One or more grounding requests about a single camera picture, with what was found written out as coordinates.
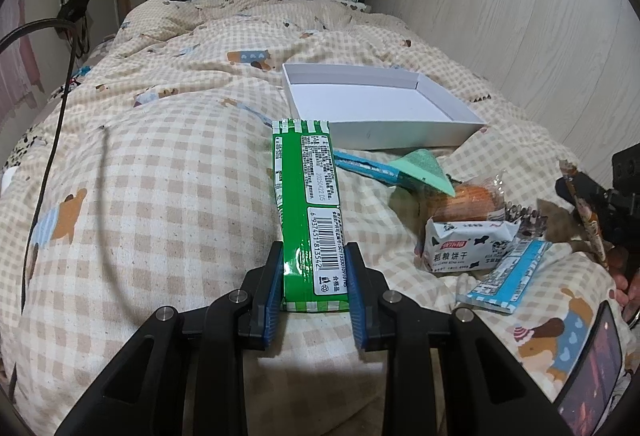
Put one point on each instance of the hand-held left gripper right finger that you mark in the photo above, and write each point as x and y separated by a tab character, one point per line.
357	303

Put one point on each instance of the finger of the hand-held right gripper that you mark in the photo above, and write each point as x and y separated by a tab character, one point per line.
567	191
595	193

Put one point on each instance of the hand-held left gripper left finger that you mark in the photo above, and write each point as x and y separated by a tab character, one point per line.
272	298

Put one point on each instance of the brown patterned stick packet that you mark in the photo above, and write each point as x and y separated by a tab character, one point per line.
585	211

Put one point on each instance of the green snack packet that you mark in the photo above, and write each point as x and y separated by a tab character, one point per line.
295	216

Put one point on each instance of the white cow print biscuit packet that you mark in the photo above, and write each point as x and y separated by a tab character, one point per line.
450	256

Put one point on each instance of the round bread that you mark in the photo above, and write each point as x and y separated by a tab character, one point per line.
460	203

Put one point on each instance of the green tube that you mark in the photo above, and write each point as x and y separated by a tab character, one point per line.
422	166

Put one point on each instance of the white cardboard box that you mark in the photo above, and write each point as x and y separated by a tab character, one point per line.
370	101

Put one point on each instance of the person's right hand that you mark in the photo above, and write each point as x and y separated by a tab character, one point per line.
622	271

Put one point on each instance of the blue snack packet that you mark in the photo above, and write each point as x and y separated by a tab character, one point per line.
505	276
365	166

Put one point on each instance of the black smartphone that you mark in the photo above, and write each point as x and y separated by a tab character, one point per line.
590	376

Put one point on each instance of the checked bear print blanket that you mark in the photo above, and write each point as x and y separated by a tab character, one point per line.
150	166

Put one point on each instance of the heart print pillow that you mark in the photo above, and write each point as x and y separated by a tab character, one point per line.
345	2

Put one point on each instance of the black hanging bag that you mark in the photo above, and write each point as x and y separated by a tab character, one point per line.
72	8

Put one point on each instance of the pink curtain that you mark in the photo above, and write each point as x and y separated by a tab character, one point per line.
17	46

